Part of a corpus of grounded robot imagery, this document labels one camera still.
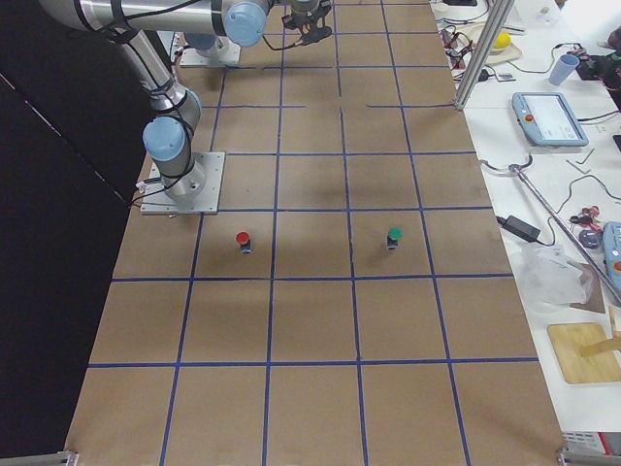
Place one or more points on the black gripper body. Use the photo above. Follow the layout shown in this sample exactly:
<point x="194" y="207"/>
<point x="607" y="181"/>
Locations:
<point x="307" y="19"/>

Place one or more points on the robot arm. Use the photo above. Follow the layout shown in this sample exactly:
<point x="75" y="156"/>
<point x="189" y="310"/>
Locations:
<point x="168" y="137"/>

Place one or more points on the red push button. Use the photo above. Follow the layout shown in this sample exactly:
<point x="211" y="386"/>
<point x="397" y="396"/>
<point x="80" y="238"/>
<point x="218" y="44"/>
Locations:
<point x="243" y="240"/>

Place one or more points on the green push button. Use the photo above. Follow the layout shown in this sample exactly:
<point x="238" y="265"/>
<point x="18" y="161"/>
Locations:
<point x="393" y="238"/>

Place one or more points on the yellow fruit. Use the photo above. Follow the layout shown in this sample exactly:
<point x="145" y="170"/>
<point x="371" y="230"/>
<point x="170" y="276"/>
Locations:
<point x="502" y="42"/>

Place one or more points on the blue teach pendant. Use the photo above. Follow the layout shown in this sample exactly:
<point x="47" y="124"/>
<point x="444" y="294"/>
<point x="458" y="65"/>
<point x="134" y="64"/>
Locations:
<point x="612" y="249"/>
<point x="547" y="119"/>

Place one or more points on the light blue plastic cup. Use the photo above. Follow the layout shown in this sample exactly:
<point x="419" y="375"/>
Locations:
<point x="563" y="67"/>

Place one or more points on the black power adapter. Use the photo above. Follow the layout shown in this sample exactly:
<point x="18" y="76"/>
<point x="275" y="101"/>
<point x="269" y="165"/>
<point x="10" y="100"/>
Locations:
<point x="521" y="229"/>

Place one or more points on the clear plastic bag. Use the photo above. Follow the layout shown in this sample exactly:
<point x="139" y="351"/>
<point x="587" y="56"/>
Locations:
<point x="548" y="279"/>

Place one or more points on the wooden cutting board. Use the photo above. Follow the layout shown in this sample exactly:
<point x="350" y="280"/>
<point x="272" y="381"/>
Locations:
<point x="584" y="352"/>

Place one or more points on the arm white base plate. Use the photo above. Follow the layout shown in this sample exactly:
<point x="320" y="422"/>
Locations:
<point x="198" y="192"/>
<point x="229" y="56"/>

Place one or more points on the aluminium frame post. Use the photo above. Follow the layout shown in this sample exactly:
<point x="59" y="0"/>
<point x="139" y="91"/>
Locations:
<point x="493" y="25"/>

